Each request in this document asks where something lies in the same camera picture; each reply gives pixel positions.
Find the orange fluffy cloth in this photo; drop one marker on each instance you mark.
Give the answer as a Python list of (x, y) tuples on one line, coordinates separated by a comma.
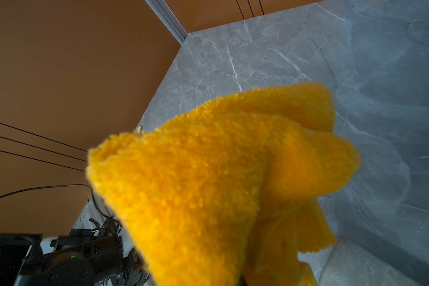
[(230, 189)]

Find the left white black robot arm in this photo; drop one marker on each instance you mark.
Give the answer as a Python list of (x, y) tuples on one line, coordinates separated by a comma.
[(82, 258)]

